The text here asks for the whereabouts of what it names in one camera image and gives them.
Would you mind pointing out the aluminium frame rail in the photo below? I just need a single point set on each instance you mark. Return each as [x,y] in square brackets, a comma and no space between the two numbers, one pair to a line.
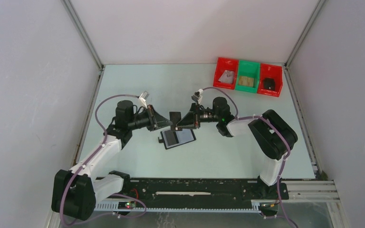
[311,192]

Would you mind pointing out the black object in bin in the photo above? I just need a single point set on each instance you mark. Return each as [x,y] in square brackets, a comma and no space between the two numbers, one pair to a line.
[269,84]

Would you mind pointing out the tan object in bin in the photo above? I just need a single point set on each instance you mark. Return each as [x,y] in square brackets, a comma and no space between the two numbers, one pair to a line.
[249,81]

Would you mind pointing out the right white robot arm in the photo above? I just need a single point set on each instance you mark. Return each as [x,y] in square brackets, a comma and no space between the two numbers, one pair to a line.
[273,135]

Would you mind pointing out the thin white credit card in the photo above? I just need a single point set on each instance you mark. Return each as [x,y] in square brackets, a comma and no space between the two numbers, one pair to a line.
[221,79]

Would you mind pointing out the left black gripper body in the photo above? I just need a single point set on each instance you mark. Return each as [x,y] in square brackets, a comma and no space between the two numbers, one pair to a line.
[139,121]

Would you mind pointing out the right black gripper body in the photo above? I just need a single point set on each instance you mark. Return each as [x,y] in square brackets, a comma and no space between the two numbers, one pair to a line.
[205,115]

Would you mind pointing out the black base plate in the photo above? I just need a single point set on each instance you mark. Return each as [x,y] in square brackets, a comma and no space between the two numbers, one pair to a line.
[197,200]

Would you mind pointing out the left red bin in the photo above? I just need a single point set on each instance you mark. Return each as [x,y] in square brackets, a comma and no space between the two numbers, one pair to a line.
[222,65]

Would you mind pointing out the orange card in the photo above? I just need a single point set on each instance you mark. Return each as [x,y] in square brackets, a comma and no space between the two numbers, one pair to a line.
[244,81]

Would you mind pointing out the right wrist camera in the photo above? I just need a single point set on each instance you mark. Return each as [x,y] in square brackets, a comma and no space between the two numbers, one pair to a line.
[197,96]

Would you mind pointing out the black VIP card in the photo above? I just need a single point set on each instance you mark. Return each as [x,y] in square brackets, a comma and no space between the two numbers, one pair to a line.
[175,117]

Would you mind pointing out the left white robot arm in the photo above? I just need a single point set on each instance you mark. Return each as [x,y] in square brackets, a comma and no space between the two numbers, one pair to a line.
[77,191]

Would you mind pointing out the red bin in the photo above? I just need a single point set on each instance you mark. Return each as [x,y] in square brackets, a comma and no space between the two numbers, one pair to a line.
[222,65]
[270,71]

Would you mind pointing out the grey cable duct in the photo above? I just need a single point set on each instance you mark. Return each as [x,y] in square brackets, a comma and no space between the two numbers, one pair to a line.
[128,206]

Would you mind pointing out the silver card in bin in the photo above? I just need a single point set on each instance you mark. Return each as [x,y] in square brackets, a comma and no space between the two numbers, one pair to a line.
[228,76]

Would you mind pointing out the black leather card holder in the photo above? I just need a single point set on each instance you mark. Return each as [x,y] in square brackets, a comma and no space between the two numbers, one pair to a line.
[185,136]

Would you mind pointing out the right red bin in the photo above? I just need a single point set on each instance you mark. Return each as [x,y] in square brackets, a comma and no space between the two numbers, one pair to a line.
[270,71]

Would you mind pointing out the green bin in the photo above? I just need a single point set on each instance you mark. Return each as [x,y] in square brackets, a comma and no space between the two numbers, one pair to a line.
[248,76]

